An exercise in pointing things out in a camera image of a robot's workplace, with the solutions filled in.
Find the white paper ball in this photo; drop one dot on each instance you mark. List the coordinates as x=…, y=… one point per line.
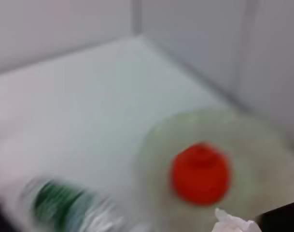
x=233, y=224

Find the clear green-label water bottle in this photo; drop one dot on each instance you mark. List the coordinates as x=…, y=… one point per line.
x=60, y=205

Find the red-orange knitted orange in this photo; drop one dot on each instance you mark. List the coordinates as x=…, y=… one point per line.
x=200, y=174

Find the green glass fruit bowl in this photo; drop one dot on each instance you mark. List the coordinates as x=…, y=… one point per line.
x=257, y=157

